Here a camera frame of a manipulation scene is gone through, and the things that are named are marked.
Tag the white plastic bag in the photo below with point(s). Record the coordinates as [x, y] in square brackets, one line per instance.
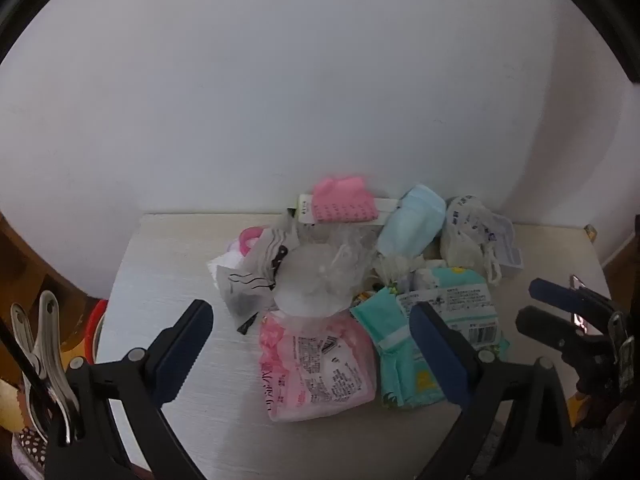
[465, 240]

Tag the teal plastic packet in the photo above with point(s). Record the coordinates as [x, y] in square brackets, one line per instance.
[395, 330]

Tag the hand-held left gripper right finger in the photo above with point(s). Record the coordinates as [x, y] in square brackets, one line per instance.
[440, 355]

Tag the red bin green rim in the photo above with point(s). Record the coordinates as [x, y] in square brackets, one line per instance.
[95, 330]

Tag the dark polka dot cloth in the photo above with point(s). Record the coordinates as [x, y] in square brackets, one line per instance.
[30, 447]

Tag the grey wavy-print wrapper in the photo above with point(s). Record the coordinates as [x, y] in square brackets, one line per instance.
[250, 285]

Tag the long white cardboard box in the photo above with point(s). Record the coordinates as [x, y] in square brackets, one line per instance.
[305, 208]

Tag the metal spring clip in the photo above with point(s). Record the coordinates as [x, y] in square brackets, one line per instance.
[47, 355]
[622, 355]

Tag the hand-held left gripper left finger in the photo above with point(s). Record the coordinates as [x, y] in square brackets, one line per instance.
[180, 355]

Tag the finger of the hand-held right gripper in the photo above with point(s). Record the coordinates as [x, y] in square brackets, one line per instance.
[555, 292]
[555, 332]

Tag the clear plastic bag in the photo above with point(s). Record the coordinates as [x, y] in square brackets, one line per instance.
[320, 270]

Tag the pink dotted socks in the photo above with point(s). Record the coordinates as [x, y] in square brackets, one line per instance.
[342, 202]

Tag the pink tissue packet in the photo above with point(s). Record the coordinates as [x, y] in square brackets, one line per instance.
[315, 375]

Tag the wooden shelf unit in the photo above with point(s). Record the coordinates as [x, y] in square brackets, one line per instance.
[30, 270]

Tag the white wet wipes packet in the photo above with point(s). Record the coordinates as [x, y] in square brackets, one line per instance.
[450, 300]

